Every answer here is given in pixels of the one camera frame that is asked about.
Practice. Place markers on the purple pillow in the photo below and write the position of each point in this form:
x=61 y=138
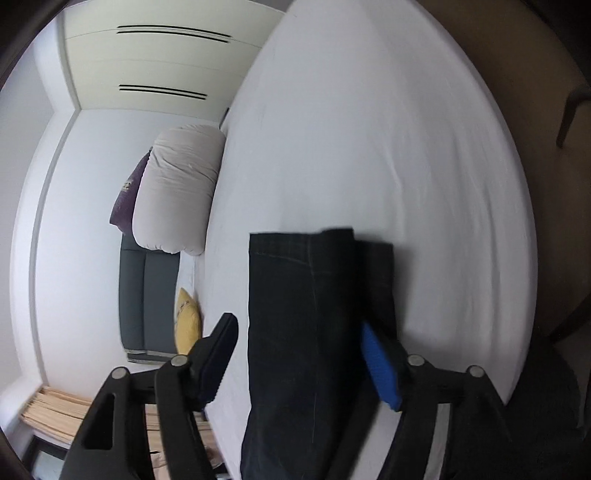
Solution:
x=129 y=194

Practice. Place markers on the grey upholstered headboard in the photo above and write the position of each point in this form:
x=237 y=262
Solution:
x=143 y=300

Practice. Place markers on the black pants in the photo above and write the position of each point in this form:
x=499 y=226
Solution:
x=295 y=323

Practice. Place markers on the yellow pillow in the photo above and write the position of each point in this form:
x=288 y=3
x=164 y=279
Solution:
x=187 y=323

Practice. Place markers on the beige curtain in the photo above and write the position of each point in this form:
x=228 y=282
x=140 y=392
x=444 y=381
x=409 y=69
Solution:
x=53 y=410

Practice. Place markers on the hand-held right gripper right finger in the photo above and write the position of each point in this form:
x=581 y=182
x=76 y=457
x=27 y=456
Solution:
x=382 y=371

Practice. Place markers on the rolled white duvet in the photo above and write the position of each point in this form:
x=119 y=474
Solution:
x=178 y=189

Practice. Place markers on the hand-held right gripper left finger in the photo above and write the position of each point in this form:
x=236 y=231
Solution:
x=216 y=364

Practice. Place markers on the cream wardrobe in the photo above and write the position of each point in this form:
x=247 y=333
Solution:
x=161 y=60

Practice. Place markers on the bed with white sheet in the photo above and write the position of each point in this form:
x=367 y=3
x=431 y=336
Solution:
x=369 y=138

